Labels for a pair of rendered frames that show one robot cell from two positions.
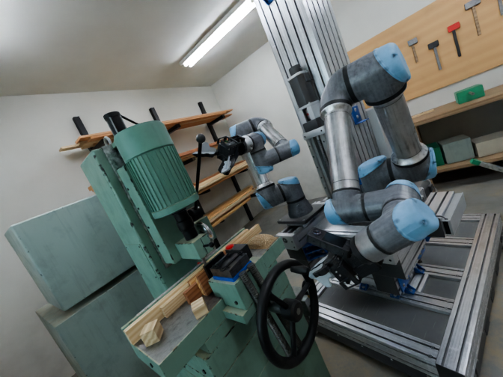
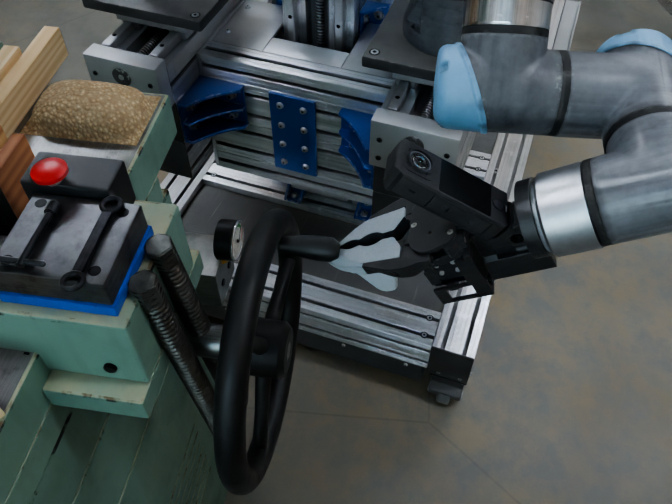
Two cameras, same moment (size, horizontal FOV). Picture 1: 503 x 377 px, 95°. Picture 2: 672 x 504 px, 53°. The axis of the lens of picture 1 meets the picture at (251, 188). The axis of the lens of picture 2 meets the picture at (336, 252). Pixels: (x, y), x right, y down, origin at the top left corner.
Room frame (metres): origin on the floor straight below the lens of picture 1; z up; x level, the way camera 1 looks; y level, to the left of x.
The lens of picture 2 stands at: (0.27, 0.18, 1.41)
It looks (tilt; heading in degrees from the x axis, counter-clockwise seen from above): 50 degrees down; 325
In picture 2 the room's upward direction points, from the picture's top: straight up
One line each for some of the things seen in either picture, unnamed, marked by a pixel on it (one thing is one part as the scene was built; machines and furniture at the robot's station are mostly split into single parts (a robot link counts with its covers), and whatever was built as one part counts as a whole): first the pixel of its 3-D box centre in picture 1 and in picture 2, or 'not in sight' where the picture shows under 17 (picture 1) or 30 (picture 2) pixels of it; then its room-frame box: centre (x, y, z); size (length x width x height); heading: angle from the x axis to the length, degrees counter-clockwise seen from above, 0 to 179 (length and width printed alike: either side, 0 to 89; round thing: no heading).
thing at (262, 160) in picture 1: (265, 160); not in sight; (1.07, -0.11, 1.22); 0.11 x 0.08 x 0.11; 92
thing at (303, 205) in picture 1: (298, 205); not in sight; (1.34, -0.22, 0.87); 0.15 x 0.15 x 0.10
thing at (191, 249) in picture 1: (194, 247); not in sight; (0.87, 0.29, 1.03); 0.14 x 0.07 x 0.09; 46
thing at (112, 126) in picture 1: (121, 135); not in sight; (0.95, 0.38, 1.53); 0.08 x 0.08 x 0.17; 46
